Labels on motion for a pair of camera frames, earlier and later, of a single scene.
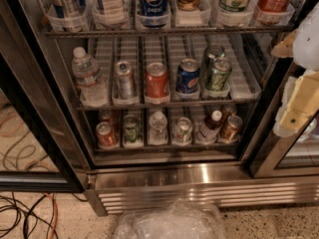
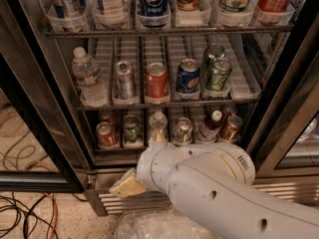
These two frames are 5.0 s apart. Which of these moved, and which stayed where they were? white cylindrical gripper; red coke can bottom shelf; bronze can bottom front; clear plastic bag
Moved: white cylindrical gripper
Stayed: clear plastic bag; red coke can bottom shelf; bronze can bottom front
